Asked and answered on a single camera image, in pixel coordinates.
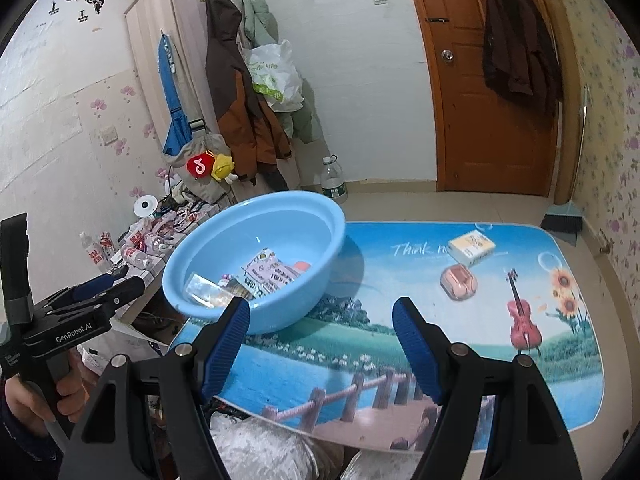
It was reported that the person's left hand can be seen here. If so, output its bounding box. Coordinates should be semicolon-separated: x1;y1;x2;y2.
2;352;92;436

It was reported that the person's left forearm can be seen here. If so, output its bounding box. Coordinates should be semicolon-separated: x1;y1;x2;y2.
0;410;68;480

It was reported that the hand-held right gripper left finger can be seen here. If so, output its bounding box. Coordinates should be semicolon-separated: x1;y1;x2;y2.
72;296;251;480

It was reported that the dark brown hanging coat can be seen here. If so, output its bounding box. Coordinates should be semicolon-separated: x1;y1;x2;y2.
467;0;563;113

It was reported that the pale green hanging garment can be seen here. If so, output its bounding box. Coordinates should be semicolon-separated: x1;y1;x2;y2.
240;0;323;143

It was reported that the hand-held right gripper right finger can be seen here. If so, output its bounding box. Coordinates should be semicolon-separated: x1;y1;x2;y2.
391;296;583;480

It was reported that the red plush charm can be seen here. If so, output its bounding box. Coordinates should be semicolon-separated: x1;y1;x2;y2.
186;152;213;181

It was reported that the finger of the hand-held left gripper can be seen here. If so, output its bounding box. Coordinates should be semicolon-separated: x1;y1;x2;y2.
50;275;146;312
70;267;130;297

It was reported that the brown hanging jacket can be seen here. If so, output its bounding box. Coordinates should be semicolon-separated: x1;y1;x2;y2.
204;0;293;183

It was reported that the small yellow white box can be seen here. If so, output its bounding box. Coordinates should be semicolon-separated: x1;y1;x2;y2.
447;230;497;267

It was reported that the white cartoon print packet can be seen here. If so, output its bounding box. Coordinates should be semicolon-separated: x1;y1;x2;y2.
240;249;301;301

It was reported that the blue hanging bag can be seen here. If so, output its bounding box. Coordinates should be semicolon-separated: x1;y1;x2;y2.
157;30;193;161

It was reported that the clear bag of beige contents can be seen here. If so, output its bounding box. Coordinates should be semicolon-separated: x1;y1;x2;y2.
182;272;228;308

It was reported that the clear water bottle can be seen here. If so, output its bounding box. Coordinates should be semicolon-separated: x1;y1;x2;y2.
319;156;347;205

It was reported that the light blue plastic basin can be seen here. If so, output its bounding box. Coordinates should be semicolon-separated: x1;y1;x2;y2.
161;191;347;336

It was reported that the yellow plush charm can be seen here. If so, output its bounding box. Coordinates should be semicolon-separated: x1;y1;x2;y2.
211;152;236;181

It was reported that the cluster of red label bottles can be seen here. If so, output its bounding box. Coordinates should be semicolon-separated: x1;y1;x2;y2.
79;220;201;271

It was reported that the grey hanging bag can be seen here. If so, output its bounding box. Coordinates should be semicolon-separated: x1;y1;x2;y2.
162;119;236;201

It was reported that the small pink case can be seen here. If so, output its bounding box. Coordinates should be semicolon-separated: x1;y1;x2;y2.
440;263;477;302

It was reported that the white plastic shopping bag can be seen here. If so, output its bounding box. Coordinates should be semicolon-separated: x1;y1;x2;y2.
242;39;305;112

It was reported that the brown wooden door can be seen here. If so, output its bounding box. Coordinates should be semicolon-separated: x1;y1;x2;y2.
400;0;561;196

